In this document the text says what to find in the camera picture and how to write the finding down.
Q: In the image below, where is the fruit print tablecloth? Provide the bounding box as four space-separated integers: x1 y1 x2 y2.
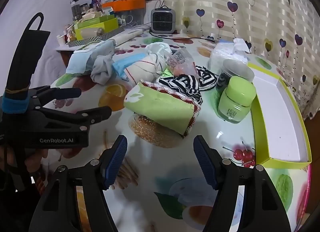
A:
37 30 313 232

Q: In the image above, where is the white covered side shelf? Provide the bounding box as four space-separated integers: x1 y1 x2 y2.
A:
55 23 150 52

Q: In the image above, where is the beige rolled cloth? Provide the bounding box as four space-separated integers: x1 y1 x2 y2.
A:
76 28 103 40

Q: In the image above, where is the grey desktop heater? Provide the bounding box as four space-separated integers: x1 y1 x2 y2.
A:
151 7 177 34

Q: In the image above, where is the cream towel with thin stripes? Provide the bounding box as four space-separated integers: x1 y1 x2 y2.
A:
124 53 168 88

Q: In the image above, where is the white tissue pack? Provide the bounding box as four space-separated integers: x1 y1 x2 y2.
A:
209 38 252 72

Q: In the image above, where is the black power cable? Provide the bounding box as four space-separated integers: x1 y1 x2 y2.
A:
149 30 222 42

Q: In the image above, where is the chevron pattern tray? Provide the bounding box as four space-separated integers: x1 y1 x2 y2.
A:
65 25 125 48

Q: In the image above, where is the lime green carton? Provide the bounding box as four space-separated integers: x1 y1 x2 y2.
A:
74 18 119 40

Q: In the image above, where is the glass jar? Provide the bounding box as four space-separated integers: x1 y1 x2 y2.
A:
70 0 81 21

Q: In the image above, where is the green towel with red trim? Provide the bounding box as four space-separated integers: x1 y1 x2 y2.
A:
124 80 202 138

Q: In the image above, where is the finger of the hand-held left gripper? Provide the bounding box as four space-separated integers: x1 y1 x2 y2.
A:
29 85 82 108
41 105 112 133

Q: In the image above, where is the orange storage box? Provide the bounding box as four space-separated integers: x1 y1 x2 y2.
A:
101 0 146 12

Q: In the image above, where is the black and white striped cloth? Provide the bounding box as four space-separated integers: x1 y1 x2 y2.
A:
157 65 218 105

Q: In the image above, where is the clear plastic bin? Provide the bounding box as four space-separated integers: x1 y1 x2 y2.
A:
114 9 145 27

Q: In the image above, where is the green lidded jar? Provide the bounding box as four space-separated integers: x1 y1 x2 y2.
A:
217 76 257 124

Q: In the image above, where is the clear plastic bag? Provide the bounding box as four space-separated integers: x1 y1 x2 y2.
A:
165 48 197 76

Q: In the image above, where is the grey sock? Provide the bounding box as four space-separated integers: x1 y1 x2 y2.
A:
90 55 115 85

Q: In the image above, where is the heart print curtain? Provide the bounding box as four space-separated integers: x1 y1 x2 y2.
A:
160 0 320 120

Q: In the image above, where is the long white case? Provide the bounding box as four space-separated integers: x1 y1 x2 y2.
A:
110 29 148 47

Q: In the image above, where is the yellow-green shallow box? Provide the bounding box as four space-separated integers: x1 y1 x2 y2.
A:
247 62 312 170

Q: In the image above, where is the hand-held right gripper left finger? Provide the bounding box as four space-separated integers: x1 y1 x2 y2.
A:
29 135 128 232

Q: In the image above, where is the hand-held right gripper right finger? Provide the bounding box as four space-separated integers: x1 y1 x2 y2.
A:
193 135 292 232

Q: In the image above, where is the blue fluffy sock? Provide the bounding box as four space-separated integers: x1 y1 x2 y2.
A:
112 53 147 81

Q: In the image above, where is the light blue wipes pack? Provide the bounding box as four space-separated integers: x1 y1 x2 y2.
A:
66 40 117 76

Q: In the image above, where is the white sock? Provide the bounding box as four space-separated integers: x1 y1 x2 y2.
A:
146 42 173 58

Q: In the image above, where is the person's left hand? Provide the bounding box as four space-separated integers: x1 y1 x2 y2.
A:
5 147 75 188

